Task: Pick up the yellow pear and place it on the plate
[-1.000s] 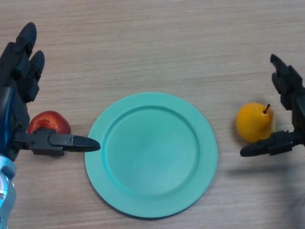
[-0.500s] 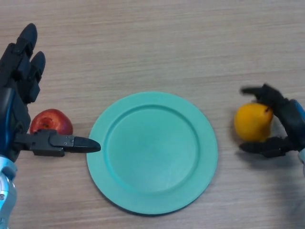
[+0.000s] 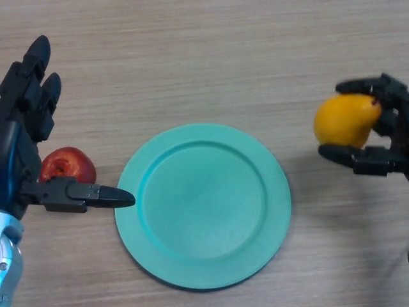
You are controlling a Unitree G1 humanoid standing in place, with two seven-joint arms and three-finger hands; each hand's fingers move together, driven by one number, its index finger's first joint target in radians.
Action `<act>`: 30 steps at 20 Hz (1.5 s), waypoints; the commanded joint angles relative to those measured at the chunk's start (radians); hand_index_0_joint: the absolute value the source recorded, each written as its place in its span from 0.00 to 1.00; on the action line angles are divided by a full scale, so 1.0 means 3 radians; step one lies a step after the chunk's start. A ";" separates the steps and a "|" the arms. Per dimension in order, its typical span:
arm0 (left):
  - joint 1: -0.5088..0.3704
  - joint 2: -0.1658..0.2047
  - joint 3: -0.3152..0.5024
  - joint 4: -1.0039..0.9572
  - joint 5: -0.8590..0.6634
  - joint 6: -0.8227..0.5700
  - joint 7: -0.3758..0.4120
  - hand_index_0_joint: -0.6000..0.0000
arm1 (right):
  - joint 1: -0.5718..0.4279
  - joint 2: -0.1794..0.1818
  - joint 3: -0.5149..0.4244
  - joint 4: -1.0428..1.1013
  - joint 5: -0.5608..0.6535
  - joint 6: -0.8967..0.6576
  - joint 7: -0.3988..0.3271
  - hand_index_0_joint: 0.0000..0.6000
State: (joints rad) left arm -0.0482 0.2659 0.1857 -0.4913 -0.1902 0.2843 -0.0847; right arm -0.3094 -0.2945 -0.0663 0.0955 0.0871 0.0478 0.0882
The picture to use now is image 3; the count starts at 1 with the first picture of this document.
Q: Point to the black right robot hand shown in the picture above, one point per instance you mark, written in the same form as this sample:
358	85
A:
374	161

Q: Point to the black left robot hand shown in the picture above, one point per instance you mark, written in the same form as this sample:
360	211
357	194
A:
22	150

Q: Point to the yellow pear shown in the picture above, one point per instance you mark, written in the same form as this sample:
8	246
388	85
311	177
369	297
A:
343	120

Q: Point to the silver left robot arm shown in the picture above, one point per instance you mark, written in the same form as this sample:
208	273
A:
9	262

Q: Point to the green round plate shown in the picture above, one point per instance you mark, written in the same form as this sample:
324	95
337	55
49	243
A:
203	208

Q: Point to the red apple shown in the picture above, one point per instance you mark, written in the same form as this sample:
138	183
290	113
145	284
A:
68	163

